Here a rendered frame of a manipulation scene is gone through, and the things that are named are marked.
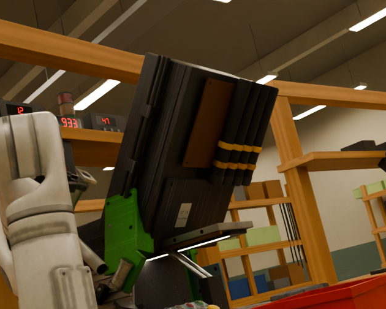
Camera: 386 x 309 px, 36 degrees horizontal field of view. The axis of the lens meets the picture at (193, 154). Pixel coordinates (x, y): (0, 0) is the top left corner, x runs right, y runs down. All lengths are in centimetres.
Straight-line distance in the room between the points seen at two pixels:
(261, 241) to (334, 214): 439
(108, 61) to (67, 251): 153
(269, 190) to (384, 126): 372
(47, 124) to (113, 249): 77
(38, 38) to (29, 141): 127
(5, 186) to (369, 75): 1084
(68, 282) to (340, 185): 1115
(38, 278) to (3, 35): 130
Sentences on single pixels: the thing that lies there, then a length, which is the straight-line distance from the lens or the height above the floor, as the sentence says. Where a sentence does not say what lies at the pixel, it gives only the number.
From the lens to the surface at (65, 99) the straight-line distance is 210.
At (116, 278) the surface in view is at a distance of 150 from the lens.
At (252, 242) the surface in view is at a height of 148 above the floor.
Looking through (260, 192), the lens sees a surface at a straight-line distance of 807.
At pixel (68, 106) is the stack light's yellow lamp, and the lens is 209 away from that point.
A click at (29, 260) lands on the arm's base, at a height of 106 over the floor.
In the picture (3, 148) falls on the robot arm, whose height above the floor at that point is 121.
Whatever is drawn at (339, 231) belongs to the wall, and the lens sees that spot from 1196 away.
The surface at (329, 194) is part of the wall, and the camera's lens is 1202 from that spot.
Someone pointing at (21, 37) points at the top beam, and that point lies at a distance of 206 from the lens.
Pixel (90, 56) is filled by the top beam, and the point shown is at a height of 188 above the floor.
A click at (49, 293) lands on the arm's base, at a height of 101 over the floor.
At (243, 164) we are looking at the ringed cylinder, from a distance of 172.
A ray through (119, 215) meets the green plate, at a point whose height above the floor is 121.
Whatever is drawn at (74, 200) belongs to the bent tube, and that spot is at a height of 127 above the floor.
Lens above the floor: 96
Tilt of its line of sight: 13 degrees up
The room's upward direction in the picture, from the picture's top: 13 degrees counter-clockwise
